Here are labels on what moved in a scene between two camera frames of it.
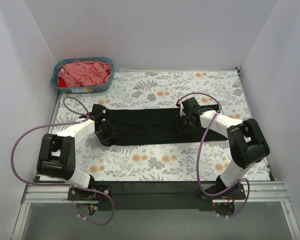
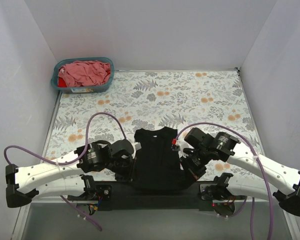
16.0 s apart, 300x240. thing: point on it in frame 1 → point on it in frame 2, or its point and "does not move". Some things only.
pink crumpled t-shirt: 85,73 does not move
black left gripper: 104,133 → 126,171
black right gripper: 184,123 → 190,170
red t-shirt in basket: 61,83 does not move
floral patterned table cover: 221,90 does not move
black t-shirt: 136,126 → 157,167
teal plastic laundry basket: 82,75 does not move
